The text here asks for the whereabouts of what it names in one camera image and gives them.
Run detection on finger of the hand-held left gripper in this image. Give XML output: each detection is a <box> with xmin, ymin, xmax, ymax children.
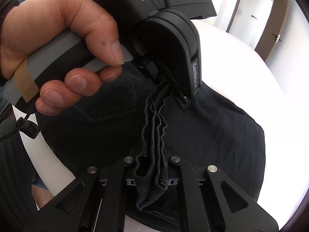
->
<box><xmin>36</xmin><ymin>146</ymin><xmax>145</xmax><ymax>232</ymax></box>
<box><xmin>166</xmin><ymin>74</ymin><xmax>194</xmax><ymax>112</ymax></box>

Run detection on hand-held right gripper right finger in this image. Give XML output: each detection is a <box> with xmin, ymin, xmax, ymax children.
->
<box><xmin>166</xmin><ymin>147</ymin><xmax>278</xmax><ymax>232</ymax></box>

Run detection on person's left hand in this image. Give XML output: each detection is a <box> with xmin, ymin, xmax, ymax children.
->
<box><xmin>0</xmin><ymin>0</ymin><xmax>125</xmax><ymax>116</ymax></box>

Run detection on black wristband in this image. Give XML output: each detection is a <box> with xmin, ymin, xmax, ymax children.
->
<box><xmin>0</xmin><ymin>0</ymin><xmax>20</xmax><ymax>33</ymax></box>

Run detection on dark brown door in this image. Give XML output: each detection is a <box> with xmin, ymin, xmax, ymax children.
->
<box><xmin>256</xmin><ymin>0</ymin><xmax>290</xmax><ymax>61</ymax></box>

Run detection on black pants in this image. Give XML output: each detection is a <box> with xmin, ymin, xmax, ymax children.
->
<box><xmin>36</xmin><ymin>60</ymin><xmax>266</xmax><ymax>230</ymax></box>

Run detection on white bed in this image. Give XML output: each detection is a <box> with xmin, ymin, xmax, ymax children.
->
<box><xmin>12</xmin><ymin>19</ymin><xmax>309</xmax><ymax>232</ymax></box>

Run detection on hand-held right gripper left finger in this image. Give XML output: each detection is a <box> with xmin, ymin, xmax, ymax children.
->
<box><xmin>36</xmin><ymin>146</ymin><xmax>145</xmax><ymax>232</ymax></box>

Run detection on black wrist lanyard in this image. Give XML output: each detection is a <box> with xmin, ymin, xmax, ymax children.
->
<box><xmin>0</xmin><ymin>111</ymin><xmax>40</xmax><ymax>142</ymax></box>

